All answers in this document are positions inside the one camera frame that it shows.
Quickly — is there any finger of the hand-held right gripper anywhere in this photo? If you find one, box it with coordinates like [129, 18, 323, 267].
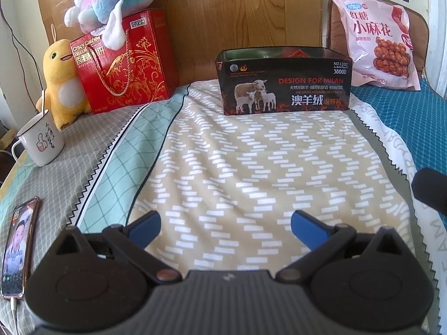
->
[411, 167, 447, 214]

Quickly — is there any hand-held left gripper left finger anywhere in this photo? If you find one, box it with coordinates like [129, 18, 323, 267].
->
[56, 211, 182, 283]

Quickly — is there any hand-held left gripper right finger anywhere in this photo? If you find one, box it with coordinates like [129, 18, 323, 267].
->
[277, 210, 399, 283]

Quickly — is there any black printed box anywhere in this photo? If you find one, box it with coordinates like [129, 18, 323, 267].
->
[216, 46, 351, 116]

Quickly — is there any blue patterned cloth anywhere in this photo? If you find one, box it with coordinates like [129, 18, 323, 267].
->
[349, 78, 447, 175]

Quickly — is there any patchwork bed cover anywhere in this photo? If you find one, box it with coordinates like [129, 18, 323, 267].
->
[0, 78, 447, 335]

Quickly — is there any smartphone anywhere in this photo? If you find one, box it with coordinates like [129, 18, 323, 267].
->
[0, 197, 42, 301]

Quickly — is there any white mug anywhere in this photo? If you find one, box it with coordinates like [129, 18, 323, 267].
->
[11, 109, 65, 167]

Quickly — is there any red biscuit gift box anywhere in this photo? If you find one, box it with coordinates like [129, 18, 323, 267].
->
[70, 9, 180, 114]

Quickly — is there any brown chair cushion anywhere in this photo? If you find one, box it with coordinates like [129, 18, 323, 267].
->
[326, 0, 429, 77]

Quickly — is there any pink snack bag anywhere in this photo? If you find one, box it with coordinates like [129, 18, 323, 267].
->
[328, 0, 421, 92]

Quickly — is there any yellow plush duck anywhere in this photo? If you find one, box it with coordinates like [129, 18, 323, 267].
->
[36, 24, 92, 130]

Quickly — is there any wooden headboard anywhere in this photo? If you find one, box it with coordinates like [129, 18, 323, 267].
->
[37, 0, 324, 88]

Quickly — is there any white charging cable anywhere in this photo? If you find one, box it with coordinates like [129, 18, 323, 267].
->
[10, 296, 20, 335]

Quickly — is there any white frame post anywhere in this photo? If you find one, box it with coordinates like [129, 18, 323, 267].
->
[424, 0, 447, 98]

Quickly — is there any black cable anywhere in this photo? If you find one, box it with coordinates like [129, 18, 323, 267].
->
[0, 3, 39, 88]

